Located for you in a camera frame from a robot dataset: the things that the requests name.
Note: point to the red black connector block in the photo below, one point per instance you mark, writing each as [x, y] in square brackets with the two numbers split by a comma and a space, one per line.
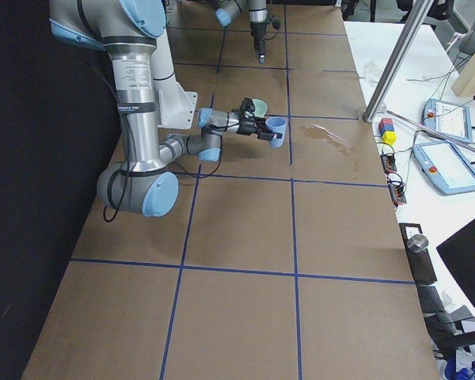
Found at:
[388, 163]

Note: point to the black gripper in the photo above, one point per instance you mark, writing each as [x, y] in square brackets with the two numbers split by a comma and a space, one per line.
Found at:
[245, 127]
[258, 33]

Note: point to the far teach pendant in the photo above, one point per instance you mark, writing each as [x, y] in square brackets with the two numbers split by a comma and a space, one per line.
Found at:
[448, 118]

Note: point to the mint green bowl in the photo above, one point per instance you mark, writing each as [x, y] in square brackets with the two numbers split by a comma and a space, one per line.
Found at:
[260, 108]

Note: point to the metal cylinder weight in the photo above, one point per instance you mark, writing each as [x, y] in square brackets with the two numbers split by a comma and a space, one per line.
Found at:
[417, 243]

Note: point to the light blue plastic cup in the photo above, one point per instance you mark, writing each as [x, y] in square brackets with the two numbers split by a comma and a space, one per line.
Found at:
[278, 126]

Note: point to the long metal rod tool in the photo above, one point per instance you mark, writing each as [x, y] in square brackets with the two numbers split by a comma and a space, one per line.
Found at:
[440, 135]

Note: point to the aluminium frame post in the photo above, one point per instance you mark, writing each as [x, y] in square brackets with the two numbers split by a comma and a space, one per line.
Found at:
[408, 33]

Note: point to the red blue yellow blocks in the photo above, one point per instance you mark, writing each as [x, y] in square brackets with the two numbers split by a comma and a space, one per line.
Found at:
[387, 131]

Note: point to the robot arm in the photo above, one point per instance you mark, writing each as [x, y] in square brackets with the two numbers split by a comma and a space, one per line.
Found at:
[259, 19]
[127, 32]

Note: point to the teach pendant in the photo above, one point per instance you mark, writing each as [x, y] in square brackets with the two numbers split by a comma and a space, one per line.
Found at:
[445, 167]
[448, 118]

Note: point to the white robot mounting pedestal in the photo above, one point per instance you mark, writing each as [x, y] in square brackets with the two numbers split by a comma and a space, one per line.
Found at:
[176, 106]

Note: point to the near teach pendant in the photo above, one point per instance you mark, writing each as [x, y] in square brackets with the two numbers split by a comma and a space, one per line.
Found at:
[445, 167]

